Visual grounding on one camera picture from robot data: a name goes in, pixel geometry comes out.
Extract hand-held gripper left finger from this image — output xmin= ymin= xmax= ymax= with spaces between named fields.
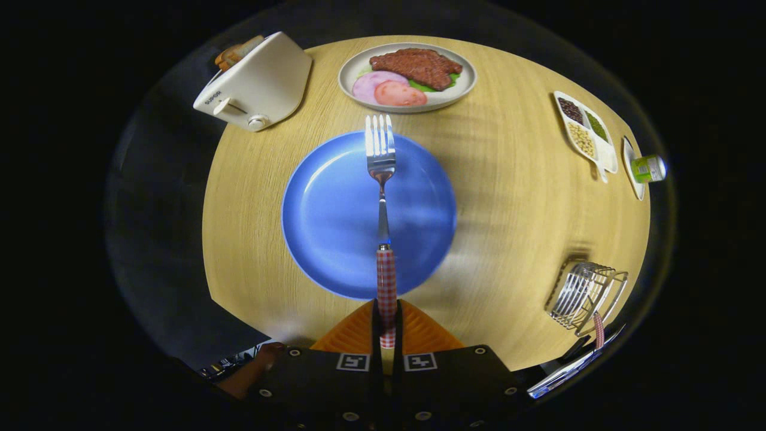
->
xmin=248 ymin=298 xmax=384 ymax=431

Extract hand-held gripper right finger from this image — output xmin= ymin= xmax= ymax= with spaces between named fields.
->
xmin=395 ymin=298 xmax=524 ymax=431

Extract red checked handle fork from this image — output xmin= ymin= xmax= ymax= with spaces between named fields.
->
xmin=365 ymin=114 xmax=399 ymax=377

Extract round blue plate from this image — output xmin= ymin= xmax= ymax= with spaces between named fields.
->
xmin=281 ymin=130 xmax=458 ymax=301

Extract silver laptop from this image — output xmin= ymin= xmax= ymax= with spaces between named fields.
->
xmin=527 ymin=323 xmax=627 ymax=400

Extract red pink ham slice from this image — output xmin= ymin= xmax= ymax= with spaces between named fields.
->
xmin=374 ymin=80 xmax=428 ymax=107

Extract pale pink ham slice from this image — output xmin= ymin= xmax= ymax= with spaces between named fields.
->
xmin=352 ymin=71 xmax=393 ymax=104

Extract green lettuce leaf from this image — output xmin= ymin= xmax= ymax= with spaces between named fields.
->
xmin=409 ymin=72 xmax=461 ymax=93

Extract yellow soybeans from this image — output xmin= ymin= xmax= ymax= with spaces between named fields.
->
xmin=567 ymin=122 xmax=595 ymax=159

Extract oval grey plate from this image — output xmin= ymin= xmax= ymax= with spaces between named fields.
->
xmin=338 ymin=43 xmax=478 ymax=114

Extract brown steak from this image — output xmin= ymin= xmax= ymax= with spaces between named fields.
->
xmin=369 ymin=48 xmax=464 ymax=92

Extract white divided tray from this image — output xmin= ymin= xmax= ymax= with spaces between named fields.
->
xmin=553 ymin=90 xmax=619 ymax=184

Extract white toaster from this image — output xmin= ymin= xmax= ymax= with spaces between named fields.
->
xmin=193 ymin=32 xmax=313 ymax=132

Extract black beans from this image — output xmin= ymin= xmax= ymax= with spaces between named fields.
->
xmin=558 ymin=98 xmax=584 ymax=125

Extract green beans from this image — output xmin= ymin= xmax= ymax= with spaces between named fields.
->
xmin=585 ymin=111 xmax=609 ymax=142

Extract small white dish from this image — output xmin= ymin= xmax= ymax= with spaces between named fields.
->
xmin=622 ymin=136 xmax=647 ymax=201

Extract green label metal bottle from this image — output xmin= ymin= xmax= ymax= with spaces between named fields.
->
xmin=630 ymin=154 xmax=667 ymax=184

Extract toast bread slice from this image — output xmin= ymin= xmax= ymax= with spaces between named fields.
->
xmin=214 ymin=35 xmax=265 ymax=72

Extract metal wire basket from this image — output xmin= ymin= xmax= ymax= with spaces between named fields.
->
xmin=545 ymin=256 xmax=629 ymax=337

